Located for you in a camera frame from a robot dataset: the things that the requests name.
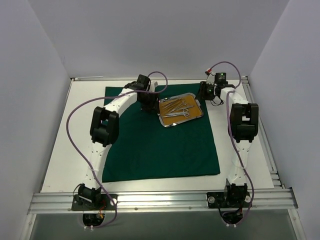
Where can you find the silver forceps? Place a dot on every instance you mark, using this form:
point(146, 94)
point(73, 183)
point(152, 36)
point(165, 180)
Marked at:
point(173, 103)

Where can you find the silver needle holder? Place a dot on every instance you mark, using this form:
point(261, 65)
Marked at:
point(182, 105)

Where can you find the metal tray yellow liner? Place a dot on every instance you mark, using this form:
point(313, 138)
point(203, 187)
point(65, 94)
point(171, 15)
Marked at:
point(195, 112)

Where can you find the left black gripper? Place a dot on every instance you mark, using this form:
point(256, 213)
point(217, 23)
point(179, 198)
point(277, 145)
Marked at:
point(148, 104)

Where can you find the aluminium rail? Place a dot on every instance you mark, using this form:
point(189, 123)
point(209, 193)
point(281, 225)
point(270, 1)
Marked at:
point(263, 139)
point(131, 78)
point(156, 202)

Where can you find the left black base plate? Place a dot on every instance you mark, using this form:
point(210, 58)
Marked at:
point(102, 203)

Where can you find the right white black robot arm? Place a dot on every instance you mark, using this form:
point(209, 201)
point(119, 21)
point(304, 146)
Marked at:
point(242, 127)

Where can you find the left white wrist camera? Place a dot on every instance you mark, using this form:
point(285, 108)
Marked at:
point(153, 86)

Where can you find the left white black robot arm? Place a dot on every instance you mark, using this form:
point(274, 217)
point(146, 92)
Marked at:
point(105, 128)

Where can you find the front aluminium rail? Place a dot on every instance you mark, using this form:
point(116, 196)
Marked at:
point(156, 202)

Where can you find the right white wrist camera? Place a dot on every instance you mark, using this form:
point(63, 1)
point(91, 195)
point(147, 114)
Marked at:
point(210, 76)

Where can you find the silver surgical scissors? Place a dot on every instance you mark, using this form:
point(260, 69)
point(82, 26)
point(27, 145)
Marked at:
point(183, 112)

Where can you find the right aluminium rail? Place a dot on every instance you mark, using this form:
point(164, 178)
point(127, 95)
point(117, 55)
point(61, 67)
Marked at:
point(263, 139)

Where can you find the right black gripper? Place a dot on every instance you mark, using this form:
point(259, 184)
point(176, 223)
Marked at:
point(202, 91)

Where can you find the back aluminium rail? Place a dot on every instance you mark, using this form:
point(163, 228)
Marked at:
point(131, 78)

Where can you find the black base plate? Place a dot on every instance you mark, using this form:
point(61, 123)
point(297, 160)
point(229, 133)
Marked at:
point(102, 203)
point(225, 200)

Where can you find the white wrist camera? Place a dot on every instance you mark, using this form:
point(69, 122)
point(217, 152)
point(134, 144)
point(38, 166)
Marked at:
point(153, 86)
point(210, 76)

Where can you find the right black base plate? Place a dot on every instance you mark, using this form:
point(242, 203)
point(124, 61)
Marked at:
point(225, 200)

